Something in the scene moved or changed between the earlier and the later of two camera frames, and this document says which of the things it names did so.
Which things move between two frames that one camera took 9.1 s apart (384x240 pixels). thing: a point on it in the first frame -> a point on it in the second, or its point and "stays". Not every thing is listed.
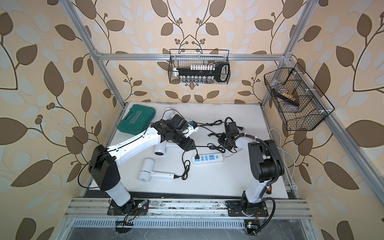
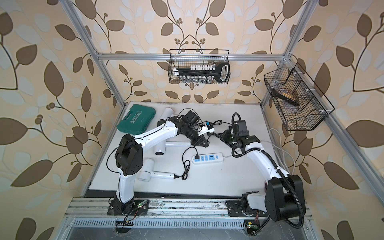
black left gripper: (187, 145) -> (199, 141)
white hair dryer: (147, 171) stays
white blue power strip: (208, 158) stays
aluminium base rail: (97, 213) stays
